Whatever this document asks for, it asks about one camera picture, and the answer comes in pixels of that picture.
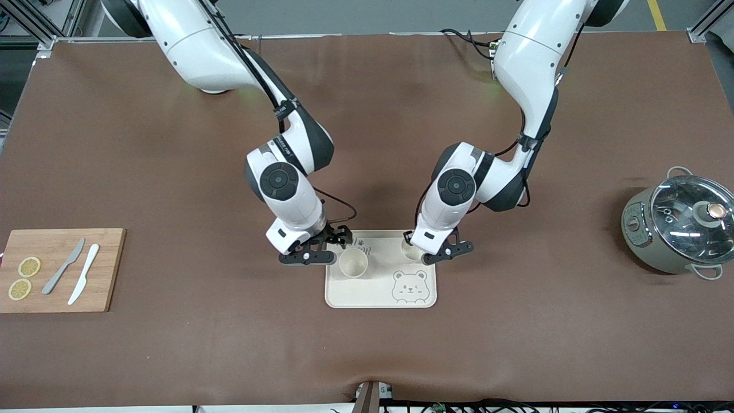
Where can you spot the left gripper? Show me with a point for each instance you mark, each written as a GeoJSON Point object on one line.
{"type": "Point", "coordinates": [406, 236]}

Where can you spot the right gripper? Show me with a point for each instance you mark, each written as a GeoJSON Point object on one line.
{"type": "Point", "coordinates": [335, 235]}

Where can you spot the white IKEA cup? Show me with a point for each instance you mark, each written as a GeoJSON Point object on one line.
{"type": "Point", "coordinates": [353, 264]}
{"type": "Point", "coordinates": [412, 253]}

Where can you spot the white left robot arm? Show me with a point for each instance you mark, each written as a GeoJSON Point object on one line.
{"type": "Point", "coordinates": [527, 51]}

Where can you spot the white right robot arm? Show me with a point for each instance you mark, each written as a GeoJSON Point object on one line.
{"type": "Point", "coordinates": [195, 51]}

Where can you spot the cream bear print tray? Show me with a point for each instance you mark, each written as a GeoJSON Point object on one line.
{"type": "Point", "coordinates": [378, 292]}

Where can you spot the brown table cover mat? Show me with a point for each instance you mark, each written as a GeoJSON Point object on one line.
{"type": "Point", "coordinates": [367, 143]}

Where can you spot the grey electric cooking pot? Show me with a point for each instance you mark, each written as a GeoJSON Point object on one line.
{"type": "Point", "coordinates": [639, 241]}

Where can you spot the white plastic knife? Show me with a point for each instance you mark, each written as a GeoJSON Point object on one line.
{"type": "Point", "coordinates": [86, 269]}

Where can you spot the glass pot lid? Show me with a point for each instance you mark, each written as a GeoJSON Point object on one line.
{"type": "Point", "coordinates": [682, 223]}

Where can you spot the grey plastic knife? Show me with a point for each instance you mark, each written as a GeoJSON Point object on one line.
{"type": "Point", "coordinates": [57, 278]}

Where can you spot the wooden cutting board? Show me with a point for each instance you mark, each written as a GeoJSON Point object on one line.
{"type": "Point", "coordinates": [57, 301]}

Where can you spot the yellow lemon slice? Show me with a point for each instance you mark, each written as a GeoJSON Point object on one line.
{"type": "Point", "coordinates": [29, 267]}
{"type": "Point", "coordinates": [20, 289]}

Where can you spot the aluminium frame profile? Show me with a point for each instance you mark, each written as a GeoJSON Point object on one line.
{"type": "Point", "coordinates": [71, 17]}
{"type": "Point", "coordinates": [702, 28]}

